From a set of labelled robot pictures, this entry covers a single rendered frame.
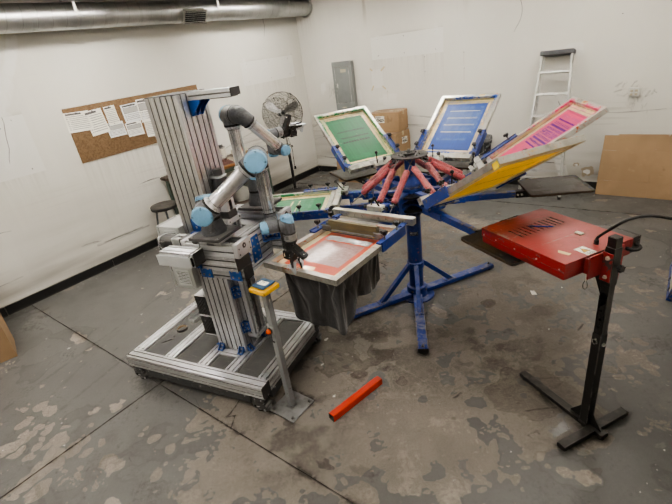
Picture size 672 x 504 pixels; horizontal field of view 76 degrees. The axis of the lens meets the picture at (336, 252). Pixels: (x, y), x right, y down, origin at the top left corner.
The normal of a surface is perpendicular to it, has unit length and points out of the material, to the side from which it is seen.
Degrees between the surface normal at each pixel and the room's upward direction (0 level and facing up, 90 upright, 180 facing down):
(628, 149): 77
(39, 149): 90
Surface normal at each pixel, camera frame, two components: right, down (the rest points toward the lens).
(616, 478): -0.13, -0.89
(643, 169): -0.61, 0.22
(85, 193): 0.80, 0.16
